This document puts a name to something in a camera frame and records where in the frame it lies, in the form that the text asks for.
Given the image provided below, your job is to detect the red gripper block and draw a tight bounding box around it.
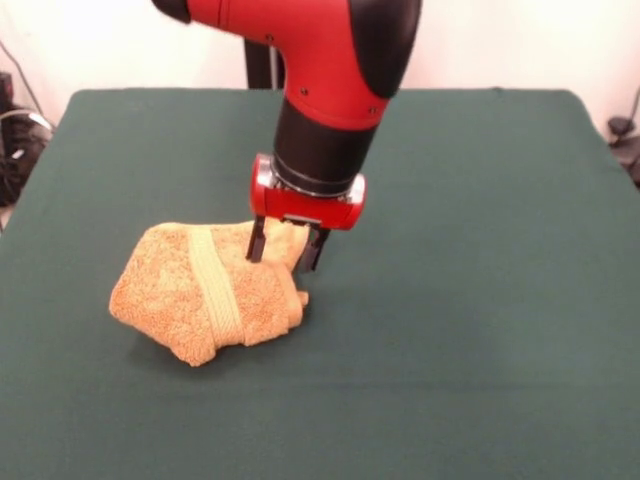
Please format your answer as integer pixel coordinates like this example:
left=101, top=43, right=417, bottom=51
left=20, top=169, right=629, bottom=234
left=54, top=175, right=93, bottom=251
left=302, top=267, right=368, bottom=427
left=244, top=152, right=368, bottom=274

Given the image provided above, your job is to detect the tan terry towel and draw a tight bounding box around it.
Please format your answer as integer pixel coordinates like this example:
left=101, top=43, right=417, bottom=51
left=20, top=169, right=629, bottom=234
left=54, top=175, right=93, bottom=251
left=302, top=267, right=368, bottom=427
left=108, top=218, right=310, bottom=370

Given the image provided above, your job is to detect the dark green tablecloth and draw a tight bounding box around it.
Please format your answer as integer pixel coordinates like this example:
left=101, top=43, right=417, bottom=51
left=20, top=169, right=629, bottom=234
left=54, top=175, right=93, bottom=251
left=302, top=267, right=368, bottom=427
left=0, top=88, right=640, bottom=480

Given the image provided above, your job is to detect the black equipment pile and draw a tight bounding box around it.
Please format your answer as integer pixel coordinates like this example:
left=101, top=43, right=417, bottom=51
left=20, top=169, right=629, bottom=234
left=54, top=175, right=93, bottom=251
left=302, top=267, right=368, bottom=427
left=0, top=72, right=55, bottom=207

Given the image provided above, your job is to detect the black wheeled stand foot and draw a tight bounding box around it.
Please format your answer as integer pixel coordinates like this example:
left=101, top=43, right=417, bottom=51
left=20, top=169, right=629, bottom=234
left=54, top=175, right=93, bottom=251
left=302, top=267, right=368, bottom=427
left=607, top=116, right=640, bottom=189

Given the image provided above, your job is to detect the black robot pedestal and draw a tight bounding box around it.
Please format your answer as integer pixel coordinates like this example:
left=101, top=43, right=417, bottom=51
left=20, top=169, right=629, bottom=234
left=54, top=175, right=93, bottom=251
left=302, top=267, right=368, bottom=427
left=243, top=38, right=287, bottom=91

